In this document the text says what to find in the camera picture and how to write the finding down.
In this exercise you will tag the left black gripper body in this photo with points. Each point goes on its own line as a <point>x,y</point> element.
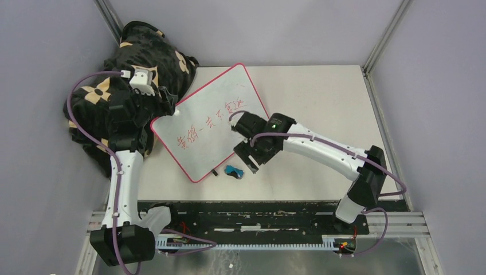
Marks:
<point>151,105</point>

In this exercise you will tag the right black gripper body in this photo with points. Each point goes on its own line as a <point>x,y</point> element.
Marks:
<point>260,153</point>

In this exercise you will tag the blue whiteboard eraser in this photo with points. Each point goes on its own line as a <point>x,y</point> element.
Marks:
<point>234,172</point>

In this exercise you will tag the red framed whiteboard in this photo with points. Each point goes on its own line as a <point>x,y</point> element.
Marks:
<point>198,135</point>

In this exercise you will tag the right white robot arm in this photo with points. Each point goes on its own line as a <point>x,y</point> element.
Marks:
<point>366,169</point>

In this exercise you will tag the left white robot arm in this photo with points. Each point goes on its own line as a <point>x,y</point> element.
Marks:
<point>125,237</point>

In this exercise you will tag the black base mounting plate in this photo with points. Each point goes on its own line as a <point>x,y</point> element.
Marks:
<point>258,222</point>

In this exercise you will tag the black floral plush blanket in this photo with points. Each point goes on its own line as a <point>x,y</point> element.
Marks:
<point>142,46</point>

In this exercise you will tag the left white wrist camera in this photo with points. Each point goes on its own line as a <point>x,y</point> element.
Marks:
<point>141,81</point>

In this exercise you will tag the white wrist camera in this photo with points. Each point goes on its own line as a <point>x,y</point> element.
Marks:
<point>141,81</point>
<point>233,122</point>

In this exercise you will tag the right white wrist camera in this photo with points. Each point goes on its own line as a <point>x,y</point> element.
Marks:
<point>233,122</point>

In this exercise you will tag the aluminium frame rail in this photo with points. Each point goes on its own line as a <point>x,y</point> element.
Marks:
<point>373,225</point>

